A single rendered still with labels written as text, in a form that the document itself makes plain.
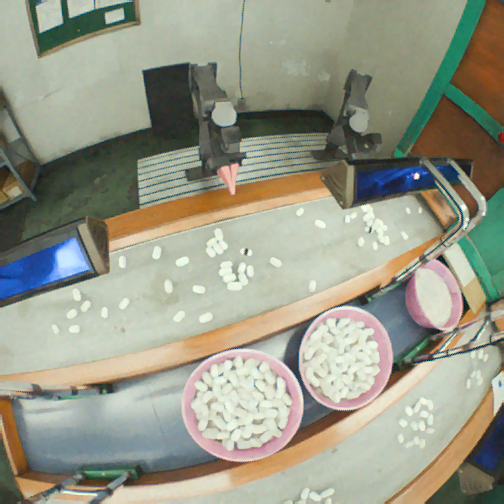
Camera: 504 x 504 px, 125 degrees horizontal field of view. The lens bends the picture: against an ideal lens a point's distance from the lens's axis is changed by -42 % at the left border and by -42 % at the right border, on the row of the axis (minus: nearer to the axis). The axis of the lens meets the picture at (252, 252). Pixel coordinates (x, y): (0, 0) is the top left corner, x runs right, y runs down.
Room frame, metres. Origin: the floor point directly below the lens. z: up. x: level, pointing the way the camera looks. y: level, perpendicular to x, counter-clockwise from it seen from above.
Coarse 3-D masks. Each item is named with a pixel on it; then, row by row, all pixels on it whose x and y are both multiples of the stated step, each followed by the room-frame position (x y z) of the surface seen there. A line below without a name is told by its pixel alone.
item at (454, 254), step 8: (448, 248) 0.49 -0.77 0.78; (456, 248) 0.51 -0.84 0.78; (448, 256) 0.45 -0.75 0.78; (456, 256) 0.46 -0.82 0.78; (464, 256) 0.48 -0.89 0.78; (456, 264) 0.42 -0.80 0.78; (464, 264) 0.44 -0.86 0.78; (456, 272) 0.38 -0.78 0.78; (464, 272) 0.40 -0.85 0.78; (472, 272) 0.41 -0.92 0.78; (464, 280) 0.36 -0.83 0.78
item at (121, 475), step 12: (84, 468) -0.43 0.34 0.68; (96, 468) -0.41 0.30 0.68; (108, 468) -0.38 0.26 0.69; (120, 468) -0.36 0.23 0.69; (132, 468) -0.34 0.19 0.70; (72, 480) -0.42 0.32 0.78; (120, 480) -0.35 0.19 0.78; (48, 492) -0.42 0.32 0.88; (60, 492) -0.43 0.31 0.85; (72, 492) -0.41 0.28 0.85; (84, 492) -0.38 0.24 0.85; (96, 492) -0.36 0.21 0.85; (108, 492) -0.35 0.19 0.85
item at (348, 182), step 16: (352, 160) 0.30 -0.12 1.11; (368, 160) 0.31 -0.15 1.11; (384, 160) 0.33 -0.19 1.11; (400, 160) 0.36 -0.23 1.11; (416, 160) 0.39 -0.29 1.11; (432, 160) 0.42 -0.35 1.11; (464, 160) 0.55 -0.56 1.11; (320, 176) 0.32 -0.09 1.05; (336, 176) 0.29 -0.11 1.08; (352, 176) 0.28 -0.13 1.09; (368, 176) 0.30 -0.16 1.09; (384, 176) 0.32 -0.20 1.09; (400, 176) 0.34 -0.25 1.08; (416, 176) 0.37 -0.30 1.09; (448, 176) 0.46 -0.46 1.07; (336, 192) 0.28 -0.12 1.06; (352, 192) 0.27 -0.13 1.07; (368, 192) 0.29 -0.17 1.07; (384, 192) 0.31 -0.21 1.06; (400, 192) 0.33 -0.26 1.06; (416, 192) 0.37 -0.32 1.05
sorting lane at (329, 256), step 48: (192, 240) 0.32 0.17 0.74; (240, 240) 0.35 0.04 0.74; (288, 240) 0.38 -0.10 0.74; (336, 240) 0.42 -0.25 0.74; (96, 288) 0.11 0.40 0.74; (144, 288) 0.15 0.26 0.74; (192, 288) 0.18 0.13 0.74; (288, 288) 0.23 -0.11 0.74; (0, 336) -0.17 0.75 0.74; (48, 336) -0.08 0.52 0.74; (96, 336) -0.01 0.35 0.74; (144, 336) 0.03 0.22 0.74
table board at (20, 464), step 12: (0, 408) -0.41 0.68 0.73; (0, 420) -0.44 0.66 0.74; (12, 420) -0.44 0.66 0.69; (12, 432) -0.48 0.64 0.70; (12, 444) -0.51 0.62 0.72; (12, 456) -0.54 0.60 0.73; (24, 456) -0.55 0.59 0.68; (12, 468) -0.59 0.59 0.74; (24, 468) -0.59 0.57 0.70; (24, 492) -0.66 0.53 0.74
